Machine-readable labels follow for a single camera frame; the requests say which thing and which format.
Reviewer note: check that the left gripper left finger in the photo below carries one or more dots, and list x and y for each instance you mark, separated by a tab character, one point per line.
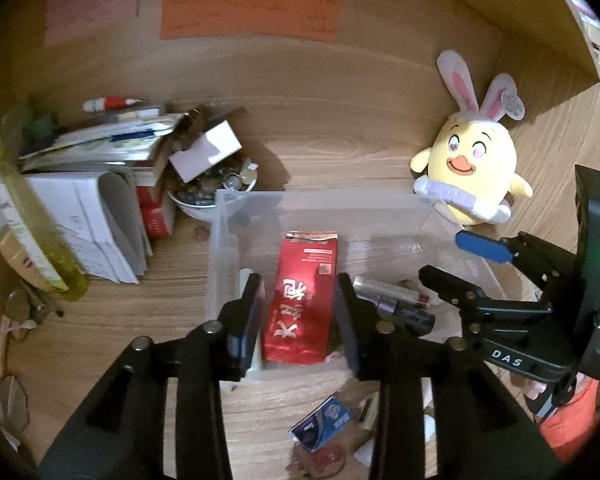
117	431

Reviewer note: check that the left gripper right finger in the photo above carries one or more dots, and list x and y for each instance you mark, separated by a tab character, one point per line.
482	431

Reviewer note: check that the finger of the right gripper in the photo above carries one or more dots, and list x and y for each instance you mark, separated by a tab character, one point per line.
504	250
449	287

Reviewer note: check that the silver lipstick tube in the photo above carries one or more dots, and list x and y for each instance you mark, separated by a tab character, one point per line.
401	306

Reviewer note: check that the red tea packet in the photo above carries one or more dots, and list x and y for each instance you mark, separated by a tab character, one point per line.
300	315

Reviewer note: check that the person's right hand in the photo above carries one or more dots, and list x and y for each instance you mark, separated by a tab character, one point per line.
533	390

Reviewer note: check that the yellow chick bunny plush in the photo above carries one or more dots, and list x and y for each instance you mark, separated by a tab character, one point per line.
471	166

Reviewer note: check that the clear plastic storage bin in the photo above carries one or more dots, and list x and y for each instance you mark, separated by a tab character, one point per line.
382	235

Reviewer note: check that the round eyeglasses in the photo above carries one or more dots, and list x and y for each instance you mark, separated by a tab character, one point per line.
25	311

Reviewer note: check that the red round candy tin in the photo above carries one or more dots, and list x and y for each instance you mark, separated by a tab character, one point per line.
324	463

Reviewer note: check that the blue card pack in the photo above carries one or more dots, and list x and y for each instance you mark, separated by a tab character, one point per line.
319	427

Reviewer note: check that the red box under papers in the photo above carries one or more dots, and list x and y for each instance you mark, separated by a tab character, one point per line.
158	211

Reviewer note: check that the white folded paper stack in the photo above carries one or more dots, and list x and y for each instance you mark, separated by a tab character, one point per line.
98	217

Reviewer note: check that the white ceramic bowl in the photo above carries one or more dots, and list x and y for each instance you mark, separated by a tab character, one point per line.
196	198

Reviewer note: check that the small white pink box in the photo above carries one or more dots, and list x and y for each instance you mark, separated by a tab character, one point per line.
209	149

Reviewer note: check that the stack of booklets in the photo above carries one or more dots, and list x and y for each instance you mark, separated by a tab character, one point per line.
133	140

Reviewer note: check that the green spray bottle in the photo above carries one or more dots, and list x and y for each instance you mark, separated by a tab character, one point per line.
43	227

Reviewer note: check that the red white marker pen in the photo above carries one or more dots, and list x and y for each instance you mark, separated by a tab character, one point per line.
108	103

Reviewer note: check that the orange paper note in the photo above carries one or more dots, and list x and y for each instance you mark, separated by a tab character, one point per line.
315	20

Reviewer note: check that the pink paper note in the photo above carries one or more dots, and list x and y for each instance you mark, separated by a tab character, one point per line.
71	19

